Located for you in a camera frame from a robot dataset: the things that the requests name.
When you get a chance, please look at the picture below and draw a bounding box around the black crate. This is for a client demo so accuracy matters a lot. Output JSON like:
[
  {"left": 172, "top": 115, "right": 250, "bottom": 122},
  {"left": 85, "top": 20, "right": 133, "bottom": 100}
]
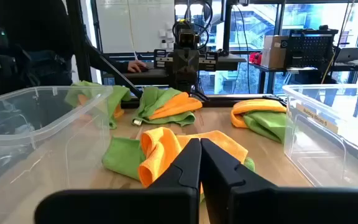
[{"left": 284, "top": 28, "right": 339, "bottom": 68}]

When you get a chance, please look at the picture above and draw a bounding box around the black vertical pole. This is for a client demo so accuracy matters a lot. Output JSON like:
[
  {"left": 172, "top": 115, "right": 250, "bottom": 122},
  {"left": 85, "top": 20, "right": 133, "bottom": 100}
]
[{"left": 222, "top": 0, "right": 233, "bottom": 57}]

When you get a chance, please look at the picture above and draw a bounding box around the black frame post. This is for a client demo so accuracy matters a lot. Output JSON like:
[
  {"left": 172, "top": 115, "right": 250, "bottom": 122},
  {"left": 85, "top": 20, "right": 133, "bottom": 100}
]
[{"left": 66, "top": 0, "right": 93, "bottom": 83}]

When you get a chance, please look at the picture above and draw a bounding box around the orange microfiber towel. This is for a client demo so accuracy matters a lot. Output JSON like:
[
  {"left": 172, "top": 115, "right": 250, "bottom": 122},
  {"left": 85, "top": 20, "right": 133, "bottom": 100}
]
[
  {"left": 76, "top": 93, "right": 126, "bottom": 119},
  {"left": 147, "top": 91, "right": 203, "bottom": 121},
  {"left": 230, "top": 98, "right": 287, "bottom": 129},
  {"left": 137, "top": 126, "right": 249, "bottom": 189}
]

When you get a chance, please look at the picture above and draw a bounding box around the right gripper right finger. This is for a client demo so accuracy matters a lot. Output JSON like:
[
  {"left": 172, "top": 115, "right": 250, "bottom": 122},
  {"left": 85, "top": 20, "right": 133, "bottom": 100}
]
[{"left": 200, "top": 138, "right": 358, "bottom": 224}]

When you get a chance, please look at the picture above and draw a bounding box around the person's hand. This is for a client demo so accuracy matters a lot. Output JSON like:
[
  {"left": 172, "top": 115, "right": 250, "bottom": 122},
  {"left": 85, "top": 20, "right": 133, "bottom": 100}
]
[{"left": 127, "top": 60, "right": 150, "bottom": 74}]

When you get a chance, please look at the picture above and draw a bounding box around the black diagonal strut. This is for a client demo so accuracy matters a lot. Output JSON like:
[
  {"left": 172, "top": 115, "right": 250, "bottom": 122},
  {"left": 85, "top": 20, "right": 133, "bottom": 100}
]
[{"left": 99, "top": 54, "right": 144, "bottom": 99}]

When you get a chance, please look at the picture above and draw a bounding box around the person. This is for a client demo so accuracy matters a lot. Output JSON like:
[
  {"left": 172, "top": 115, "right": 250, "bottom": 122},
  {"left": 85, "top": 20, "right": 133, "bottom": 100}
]
[{"left": 0, "top": 0, "right": 150, "bottom": 102}]

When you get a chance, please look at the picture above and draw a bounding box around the silver laptop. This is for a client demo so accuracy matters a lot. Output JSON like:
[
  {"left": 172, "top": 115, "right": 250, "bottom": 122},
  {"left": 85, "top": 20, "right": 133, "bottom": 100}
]
[{"left": 335, "top": 46, "right": 358, "bottom": 65}]

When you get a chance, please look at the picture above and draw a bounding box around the clear plastic bin, paper label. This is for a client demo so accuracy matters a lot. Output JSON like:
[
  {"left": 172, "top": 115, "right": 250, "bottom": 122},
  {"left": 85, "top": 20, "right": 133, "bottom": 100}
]
[{"left": 282, "top": 83, "right": 358, "bottom": 188}]

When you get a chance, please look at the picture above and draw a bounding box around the yellow cable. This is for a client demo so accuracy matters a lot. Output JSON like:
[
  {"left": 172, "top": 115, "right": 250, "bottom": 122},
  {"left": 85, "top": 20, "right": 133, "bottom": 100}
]
[{"left": 320, "top": 0, "right": 351, "bottom": 85}]

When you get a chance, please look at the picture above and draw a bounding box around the cardboard box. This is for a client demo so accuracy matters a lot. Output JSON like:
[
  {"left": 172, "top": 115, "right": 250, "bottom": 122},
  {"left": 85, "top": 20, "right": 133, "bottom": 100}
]
[{"left": 260, "top": 34, "right": 289, "bottom": 69}]

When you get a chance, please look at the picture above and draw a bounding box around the black table frame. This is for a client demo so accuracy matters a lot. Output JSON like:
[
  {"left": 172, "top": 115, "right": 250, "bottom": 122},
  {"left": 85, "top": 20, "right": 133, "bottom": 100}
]
[{"left": 121, "top": 93, "right": 287, "bottom": 109}]

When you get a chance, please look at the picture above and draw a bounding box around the red object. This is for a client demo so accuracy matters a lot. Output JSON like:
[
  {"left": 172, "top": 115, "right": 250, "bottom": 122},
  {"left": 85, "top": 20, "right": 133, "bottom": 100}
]
[{"left": 248, "top": 51, "right": 263, "bottom": 65}]

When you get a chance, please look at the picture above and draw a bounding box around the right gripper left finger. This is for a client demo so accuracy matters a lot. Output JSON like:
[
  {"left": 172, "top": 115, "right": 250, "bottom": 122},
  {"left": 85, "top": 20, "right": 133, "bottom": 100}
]
[{"left": 34, "top": 138, "right": 203, "bottom": 224}]

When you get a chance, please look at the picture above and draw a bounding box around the gray desk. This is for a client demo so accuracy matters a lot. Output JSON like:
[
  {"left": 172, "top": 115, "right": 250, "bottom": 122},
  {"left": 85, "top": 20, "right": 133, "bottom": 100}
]
[{"left": 101, "top": 53, "right": 249, "bottom": 86}]

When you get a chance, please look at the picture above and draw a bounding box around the whiteboard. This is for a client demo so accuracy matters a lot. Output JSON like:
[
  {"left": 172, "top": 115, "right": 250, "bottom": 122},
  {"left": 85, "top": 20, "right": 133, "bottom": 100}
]
[{"left": 95, "top": 0, "right": 176, "bottom": 54}]

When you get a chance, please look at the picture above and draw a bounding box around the black hanging cable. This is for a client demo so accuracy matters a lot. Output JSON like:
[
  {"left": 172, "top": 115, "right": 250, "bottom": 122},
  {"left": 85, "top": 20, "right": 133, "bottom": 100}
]
[{"left": 232, "top": 4, "right": 252, "bottom": 95}]

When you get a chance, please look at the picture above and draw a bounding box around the black side table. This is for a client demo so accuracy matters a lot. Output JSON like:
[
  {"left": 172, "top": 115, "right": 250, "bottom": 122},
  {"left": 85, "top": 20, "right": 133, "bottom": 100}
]
[{"left": 250, "top": 62, "right": 358, "bottom": 94}]

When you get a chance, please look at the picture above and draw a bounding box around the green microfiber towel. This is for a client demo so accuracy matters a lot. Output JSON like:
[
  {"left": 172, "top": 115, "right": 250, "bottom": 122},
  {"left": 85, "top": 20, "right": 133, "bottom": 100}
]
[
  {"left": 63, "top": 80, "right": 132, "bottom": 130},
  {"left": 131, "top": 86, "right": 196, "bottom": 128},
  {"left": 101, "top": 136, "right": 256, "bottom": 182},
  {"left": 242, "top": 110, "right": 288, "bottom": 144}
]

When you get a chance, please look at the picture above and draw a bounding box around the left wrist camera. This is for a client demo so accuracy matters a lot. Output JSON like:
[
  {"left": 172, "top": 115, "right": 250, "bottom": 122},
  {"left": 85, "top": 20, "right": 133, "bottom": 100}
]
[{"left": 177, "top": 29, "right": 196, "bottom": 49}]

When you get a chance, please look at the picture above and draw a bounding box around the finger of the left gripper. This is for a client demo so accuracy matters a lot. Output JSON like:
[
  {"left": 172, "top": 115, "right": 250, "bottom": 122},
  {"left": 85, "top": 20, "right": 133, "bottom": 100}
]
[
  {"left": 186, "top": 53, "right": 200, "bottom": 75},
  {"left": 175, "top": 53, "right": 188, "bottom": 75}
]

